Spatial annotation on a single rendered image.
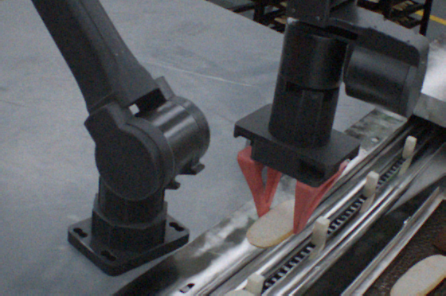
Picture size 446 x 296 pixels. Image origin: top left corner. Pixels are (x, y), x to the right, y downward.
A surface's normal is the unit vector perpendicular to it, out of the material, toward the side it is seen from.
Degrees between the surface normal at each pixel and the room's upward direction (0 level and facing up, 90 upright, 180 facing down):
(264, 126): 0
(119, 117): 44
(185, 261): 0
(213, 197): 0
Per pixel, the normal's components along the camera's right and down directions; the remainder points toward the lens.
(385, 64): -0.32, -0.23
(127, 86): 0.70, -0.40
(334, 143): 0.13, -0.88
